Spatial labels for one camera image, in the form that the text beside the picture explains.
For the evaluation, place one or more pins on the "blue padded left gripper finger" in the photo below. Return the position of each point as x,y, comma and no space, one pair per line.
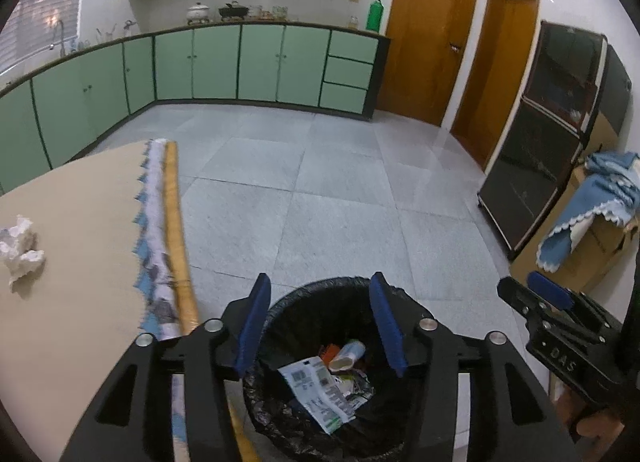
551,292

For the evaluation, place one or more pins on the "green thermos bottle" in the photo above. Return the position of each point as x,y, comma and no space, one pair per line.
375,15

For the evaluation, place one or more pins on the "blue white paper cup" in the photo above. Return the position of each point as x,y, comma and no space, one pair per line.
347,356

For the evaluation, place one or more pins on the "black wok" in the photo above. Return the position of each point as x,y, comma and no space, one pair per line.
233,12

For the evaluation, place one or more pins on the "white cooking pot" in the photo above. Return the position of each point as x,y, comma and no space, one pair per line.
197,14

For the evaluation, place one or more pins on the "blue scalloped cloth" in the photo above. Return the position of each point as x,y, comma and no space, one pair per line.
610,190

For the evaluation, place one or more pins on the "sink faucet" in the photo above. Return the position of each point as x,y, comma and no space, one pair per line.
58,38

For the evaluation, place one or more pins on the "crumpled white tissue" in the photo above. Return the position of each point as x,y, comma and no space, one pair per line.
18,250

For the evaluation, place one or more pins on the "green lower kitchen cabinets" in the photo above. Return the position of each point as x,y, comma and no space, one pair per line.
59,112

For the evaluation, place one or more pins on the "brown wooden door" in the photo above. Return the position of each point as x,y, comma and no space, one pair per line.
427,43
502,52

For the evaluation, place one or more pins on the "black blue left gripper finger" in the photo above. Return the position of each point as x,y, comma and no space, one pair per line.
130,418
480,387

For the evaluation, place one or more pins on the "black trash bin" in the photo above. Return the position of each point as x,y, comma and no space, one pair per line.
318,320

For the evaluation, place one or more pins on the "white printed plastic wrapper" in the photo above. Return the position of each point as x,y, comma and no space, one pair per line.
331,399

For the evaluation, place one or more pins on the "window with blinds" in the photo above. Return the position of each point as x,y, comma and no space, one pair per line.
30,27

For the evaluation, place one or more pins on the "cardboard box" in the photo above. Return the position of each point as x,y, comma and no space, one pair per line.
594,220

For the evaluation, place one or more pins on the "black glass cabinet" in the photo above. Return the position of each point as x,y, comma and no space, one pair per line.
575,102

